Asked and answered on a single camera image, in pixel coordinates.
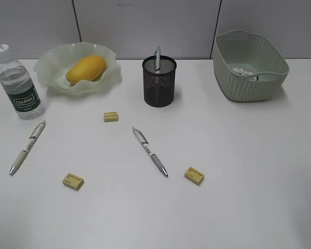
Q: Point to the blue grip white pen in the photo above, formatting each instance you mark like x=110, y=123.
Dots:
x=157, y=55

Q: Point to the white waste paper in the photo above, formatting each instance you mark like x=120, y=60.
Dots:
x=251, y=76

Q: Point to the black mesh pen holder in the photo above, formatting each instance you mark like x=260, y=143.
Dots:
x=159, y=88

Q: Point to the yellow eraser top centre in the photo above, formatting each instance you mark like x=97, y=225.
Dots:
x=111, y=116

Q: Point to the pale green plastic basket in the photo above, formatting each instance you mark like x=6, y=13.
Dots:
x=247, y=66

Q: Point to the yellow eraser bottom right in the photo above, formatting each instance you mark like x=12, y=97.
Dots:
x=194, y=175

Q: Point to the yellow eraser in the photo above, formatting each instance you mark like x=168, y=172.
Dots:
x=194, y=175
x=111, y=116
x=73, y=181

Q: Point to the green grip white pen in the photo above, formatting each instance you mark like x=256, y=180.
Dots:
x=24, y=153

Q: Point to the yellow mango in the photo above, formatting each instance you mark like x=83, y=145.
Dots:
x=88, y=68

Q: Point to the yellow eraser bottom left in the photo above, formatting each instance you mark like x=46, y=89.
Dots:
x=73, y=181

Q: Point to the pale green wavy glass plate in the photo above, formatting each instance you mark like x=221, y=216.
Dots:
x=52, y=67

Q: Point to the grey grip white pen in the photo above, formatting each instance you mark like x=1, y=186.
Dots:
x=144, y=143

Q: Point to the clear water bottle green label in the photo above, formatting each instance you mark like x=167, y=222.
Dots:
x=18, y=85

